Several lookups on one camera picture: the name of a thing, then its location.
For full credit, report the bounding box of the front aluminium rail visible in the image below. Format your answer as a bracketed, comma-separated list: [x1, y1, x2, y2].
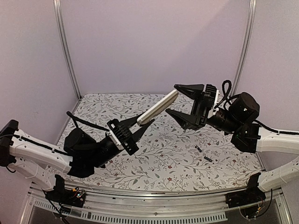
[23, 182, 292, 224]

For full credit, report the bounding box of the white remote control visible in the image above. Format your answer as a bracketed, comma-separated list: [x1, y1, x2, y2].
[137, 90, 178, 126]

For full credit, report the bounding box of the left aluminium frame post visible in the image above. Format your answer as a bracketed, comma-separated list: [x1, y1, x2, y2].
[53, 0, 82, 100]

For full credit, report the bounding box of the white slotted cable duct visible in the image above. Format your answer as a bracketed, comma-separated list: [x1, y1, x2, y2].
[32, 198, 228, 223]

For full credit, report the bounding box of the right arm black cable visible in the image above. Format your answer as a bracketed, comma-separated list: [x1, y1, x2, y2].
[216, 80, 234, 108]

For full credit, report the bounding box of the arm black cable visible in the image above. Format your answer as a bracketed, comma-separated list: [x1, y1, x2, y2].
[216, 80, 234, 108]
[66, 111, 110, 133]

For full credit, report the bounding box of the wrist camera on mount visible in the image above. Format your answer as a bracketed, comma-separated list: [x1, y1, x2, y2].
[107, 119, 135, 153]
[204, 84, 220, 119]

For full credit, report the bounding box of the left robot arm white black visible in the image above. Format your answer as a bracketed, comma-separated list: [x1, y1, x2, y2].
[0, 116, 152, 203]

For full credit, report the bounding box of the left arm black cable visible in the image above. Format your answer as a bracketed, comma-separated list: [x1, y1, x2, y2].
[66, 111, 110, 133]

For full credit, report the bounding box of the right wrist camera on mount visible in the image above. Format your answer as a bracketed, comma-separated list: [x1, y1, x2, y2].
[204, 84, 220, 119]

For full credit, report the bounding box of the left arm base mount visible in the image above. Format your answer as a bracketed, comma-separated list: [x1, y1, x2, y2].
[45, 175, 86, 208]

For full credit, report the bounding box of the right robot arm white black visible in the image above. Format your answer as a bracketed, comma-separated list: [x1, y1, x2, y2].
[166, 84, 299, 155]

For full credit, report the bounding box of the aluminium frame post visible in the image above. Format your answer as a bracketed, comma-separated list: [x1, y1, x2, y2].
[231, 0, 256, 96]
[53, 0, 82, 100]

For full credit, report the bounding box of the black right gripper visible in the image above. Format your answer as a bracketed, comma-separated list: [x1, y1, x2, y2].
[165, 84, 240, 134]

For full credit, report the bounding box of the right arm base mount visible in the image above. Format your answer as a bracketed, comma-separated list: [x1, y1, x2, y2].
[225, 173, 266, 208]

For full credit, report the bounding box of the right aluminium frame post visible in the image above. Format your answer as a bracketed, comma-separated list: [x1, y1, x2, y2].
[231, 0, 256, 96]

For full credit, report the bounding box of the floral patterned table mat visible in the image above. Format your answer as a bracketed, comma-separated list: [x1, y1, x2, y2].
[44, 93, 263, 193]

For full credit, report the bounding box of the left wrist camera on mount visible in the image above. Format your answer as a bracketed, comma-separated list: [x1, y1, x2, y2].
[107, 119, 135, 153]

